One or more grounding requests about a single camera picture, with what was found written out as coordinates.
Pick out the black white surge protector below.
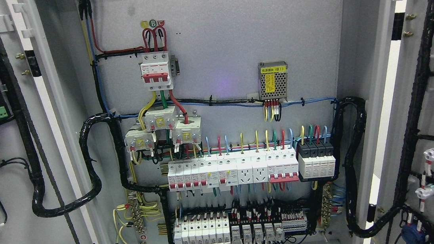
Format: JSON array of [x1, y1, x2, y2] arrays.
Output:
[[297, 140, 337, 182]]

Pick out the black cable harness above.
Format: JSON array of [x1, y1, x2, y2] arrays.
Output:
[[326, 92, 407, 240], [0, 35, 175, 244]]

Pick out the white sockets and breakers row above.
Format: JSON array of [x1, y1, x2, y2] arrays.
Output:
[[167, 149, 299, 194]]

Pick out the black left cable harness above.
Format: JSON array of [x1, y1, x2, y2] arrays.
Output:
[[0, 35, 175, 244]]

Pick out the red white main breaker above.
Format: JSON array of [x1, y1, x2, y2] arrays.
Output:
[[140, 51, 177, 91]]

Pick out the white lower breaker row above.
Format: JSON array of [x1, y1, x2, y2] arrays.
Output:
[[173, 211, 231, 244]]

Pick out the lower relay terminal row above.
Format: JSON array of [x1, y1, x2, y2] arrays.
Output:
[[228, 200, 311, 244]]

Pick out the white current transformers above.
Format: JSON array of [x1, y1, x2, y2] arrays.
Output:
[[124, 105, 201, 151]]

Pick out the black right cable harness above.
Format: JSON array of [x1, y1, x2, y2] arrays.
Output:
[[326, 92, 407, 240]]

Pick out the perforated metal power supply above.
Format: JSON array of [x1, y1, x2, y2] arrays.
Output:
[[258, 61, 288, 100]]

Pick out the grey cabinet door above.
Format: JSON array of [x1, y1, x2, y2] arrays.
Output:
[[0, 0, 92, 244], [335, 0, 434, 244]]

